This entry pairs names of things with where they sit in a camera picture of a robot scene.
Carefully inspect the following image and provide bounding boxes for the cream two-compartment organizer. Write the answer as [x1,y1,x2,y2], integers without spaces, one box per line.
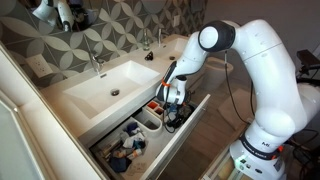
[144,99,168,122]

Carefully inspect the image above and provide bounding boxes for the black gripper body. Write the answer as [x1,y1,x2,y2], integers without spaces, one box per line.
[169,99,188,116]

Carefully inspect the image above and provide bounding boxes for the chrome sink faucet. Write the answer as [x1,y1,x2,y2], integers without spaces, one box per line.
[88,49,106,76]
[157,27,170,48]

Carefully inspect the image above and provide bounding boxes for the dark blue cloth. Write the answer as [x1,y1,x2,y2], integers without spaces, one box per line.
[124,121,140,136]

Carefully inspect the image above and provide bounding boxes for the black tangled accessory bundle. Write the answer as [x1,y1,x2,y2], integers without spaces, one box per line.
[166,104,196,130]

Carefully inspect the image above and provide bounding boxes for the black tripod mount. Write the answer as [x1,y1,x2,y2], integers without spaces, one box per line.
[291,48,320,83]

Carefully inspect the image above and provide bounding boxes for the robot mounting cart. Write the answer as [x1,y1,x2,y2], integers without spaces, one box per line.
[199,119,254,180]

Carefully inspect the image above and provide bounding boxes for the grey cloth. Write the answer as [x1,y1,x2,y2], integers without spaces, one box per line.
[111,146,134,159]

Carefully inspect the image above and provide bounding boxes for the white curved drawer insert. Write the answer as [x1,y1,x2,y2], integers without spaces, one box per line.
[132,108,164,138]

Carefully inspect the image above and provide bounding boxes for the round black framed mirror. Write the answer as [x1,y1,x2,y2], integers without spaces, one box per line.
[16,0,101,33]

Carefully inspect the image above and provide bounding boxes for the clear glass soap bottle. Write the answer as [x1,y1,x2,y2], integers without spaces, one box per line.
[142,28,151,52]

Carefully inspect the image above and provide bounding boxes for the white open vanity drawer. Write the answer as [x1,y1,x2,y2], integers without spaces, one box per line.
[88,87,212,180]

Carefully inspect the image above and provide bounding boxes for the white window frame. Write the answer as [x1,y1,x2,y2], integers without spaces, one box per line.
[0,41,108,180]

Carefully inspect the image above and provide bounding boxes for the white double sink countertop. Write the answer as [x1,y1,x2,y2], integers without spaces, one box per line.
[39,33,201,148]

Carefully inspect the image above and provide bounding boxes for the white and orange tube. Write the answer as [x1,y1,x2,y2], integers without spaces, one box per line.
[126,148,144,161]

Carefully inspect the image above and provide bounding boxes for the white wall outlet plate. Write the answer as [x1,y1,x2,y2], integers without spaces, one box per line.
[172,14,182,28]
[25,54,54,79]

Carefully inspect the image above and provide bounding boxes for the orange velcro strap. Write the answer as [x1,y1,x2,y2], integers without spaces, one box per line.
[160,78,172,89]
[271,144,285,161]

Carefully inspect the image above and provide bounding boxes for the navy folded cloth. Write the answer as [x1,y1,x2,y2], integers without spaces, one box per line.
[109,156,133,174]

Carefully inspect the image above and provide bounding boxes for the blue handled scissors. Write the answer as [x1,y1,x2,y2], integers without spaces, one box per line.
[166,103,179,114]

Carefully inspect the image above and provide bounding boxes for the white crumpled cloth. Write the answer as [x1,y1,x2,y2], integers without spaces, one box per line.
[121,131,148,149]

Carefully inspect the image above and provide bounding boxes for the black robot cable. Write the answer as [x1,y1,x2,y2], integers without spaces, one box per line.
[162,49,256,135]

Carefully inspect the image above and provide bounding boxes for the beige bath mat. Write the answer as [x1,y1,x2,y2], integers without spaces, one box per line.
[217,87,258,132]

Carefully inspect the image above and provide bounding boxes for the black floor cables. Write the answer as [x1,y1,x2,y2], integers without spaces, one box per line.
[284,129,320,180]

